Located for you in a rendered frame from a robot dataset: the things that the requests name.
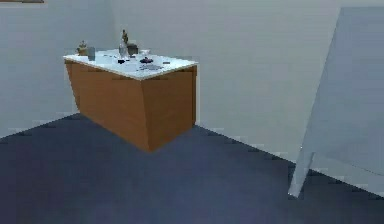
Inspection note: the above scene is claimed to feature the brown cabinet with white top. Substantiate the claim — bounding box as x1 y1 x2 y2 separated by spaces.
62 48 199 154

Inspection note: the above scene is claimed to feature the grey flat tray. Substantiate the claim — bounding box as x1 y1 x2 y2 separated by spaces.
138 64 164 72

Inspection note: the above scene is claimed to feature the brown framed picture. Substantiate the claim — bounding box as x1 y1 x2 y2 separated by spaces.
0 0 45 4

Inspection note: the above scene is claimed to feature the small potted plant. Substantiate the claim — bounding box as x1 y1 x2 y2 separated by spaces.
76 40 89 57

